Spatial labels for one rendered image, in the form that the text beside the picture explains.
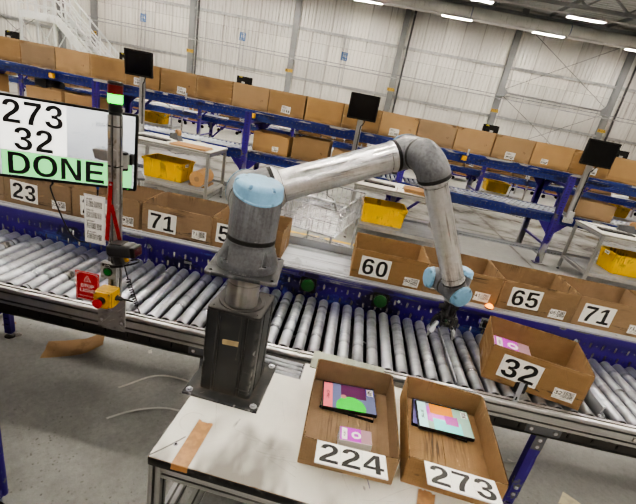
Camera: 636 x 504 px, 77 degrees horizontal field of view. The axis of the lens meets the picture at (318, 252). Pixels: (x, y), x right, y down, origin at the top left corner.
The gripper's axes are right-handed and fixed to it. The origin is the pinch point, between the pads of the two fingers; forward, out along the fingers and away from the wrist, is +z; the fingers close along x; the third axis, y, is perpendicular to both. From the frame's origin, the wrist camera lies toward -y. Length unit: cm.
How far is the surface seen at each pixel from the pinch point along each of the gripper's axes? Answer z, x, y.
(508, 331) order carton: -6.3, 33.3, -8.1
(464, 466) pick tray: 4, -3, 71
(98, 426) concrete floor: 80, -156, 23
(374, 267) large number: -16.2, -34.6, -28.6
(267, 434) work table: 5, -65, 75
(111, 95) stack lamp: -81, -143, 32
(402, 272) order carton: -16.7, -19.7, -28.8
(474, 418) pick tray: 4.4, 6.3, 47.0
